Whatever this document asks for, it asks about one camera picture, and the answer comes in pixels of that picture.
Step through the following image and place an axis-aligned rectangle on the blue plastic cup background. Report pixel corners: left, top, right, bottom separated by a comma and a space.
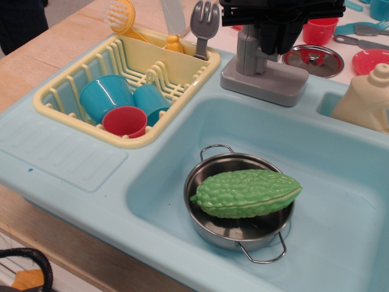
370, 0, 389, 21

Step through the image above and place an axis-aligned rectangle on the yellow dish brush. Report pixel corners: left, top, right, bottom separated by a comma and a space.
103, 0, 148, 43

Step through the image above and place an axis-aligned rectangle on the cream toy detergent bottle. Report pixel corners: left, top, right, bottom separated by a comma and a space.
330, 63, 388, 134

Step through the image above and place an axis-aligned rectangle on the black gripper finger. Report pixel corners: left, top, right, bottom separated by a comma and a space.
260, 24, 280, 55
277, 24, 303, 55

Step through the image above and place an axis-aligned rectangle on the light blue toy sink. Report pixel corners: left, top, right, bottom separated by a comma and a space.
0, 32, 389, 292

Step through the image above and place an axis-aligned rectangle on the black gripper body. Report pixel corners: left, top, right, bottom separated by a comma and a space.
219, 1, 346, 33

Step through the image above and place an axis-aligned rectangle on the blue toy utensil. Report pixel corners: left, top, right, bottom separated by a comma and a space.
333, 21, 388, 35

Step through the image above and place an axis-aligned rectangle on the grey toy spatula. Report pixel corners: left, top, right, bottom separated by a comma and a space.
354, 24, 389, 36

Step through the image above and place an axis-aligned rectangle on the green toy bitter gourd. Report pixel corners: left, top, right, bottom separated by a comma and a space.
189, 169, 302, 219

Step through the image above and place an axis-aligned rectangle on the toy knife yellow handle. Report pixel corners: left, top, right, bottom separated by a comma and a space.
160, 0, 187, 54

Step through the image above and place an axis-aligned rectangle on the large blue plastic cup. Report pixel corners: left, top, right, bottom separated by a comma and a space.
80, 75, 136, 124

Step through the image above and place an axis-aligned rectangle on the grey toy spoon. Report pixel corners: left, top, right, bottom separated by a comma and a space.
333, 35, 388, 50

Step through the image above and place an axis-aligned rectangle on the red plastic cup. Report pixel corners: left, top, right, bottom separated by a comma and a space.
102, 106, 148, 138

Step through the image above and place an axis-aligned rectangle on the red plastic bowl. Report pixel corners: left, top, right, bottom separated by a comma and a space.
302, 18, 339, 46

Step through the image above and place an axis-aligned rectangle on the grey toy fork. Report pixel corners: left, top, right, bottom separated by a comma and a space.
190, 1, 219, 60

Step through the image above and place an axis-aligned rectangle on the steel pot lid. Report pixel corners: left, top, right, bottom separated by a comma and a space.
282, 44, 344, 78

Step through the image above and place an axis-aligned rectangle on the small blue plastic cup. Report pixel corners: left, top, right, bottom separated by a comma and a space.
133, 84, 171, 127

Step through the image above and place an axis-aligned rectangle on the orange object in bag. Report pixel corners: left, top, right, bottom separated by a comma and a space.
11, 269, 44, 291

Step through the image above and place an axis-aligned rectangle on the red plastic plate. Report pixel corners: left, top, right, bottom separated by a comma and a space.
352, 49, 388, 75

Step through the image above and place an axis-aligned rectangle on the steel pot with handles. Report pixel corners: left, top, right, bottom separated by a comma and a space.
184, 144, 295, 264

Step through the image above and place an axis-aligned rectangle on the yellow dish rack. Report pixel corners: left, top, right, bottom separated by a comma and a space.
32, 26, 222, 150

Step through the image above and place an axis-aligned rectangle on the grey toy faucet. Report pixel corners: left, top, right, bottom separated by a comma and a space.
220, 24, 309, 107

